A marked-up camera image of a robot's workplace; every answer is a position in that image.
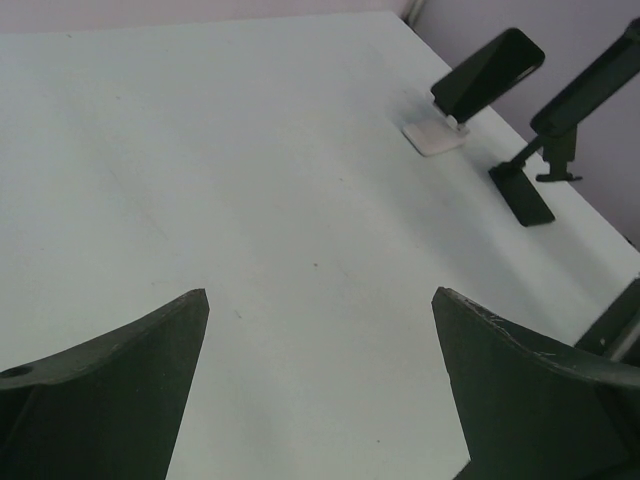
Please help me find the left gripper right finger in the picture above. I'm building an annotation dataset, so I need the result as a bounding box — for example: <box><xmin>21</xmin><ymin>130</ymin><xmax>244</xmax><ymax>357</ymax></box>
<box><xmin>431</xmin><ymin>286</ymin><xmax>639</xmax><ymax>479</ymax></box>

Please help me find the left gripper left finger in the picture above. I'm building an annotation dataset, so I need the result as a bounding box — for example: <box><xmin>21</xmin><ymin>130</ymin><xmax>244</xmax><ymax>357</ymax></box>
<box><xmin>1</xmin><ymin>289</ymin><xmax>209</xmax><ymax>479</ymax></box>

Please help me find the black phone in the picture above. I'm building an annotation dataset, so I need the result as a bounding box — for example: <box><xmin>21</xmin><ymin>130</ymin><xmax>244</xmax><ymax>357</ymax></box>
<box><xmin>530</xmin><ymin>18</ymin><xmax>640</xmax><ymax>138</ymax></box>
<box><xmin>430</xmin><ymin>28</ymin><xmax>545</xmax><ymax>124</ymax></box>

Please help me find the black folding phone stand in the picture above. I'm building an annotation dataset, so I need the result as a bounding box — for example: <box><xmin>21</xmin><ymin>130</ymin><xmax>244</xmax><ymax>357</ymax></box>
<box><xmin>488</xmin><ymin>127</ymin><xmax>584</xmax><ymax>228</ymax></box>

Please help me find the right aluminium frame post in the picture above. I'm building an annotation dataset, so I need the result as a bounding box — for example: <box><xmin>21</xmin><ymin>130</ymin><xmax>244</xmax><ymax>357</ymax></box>
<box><xmin>403</xmin><ymin>0</ymin><xmax>425</xmax><ymax>26</ymax></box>

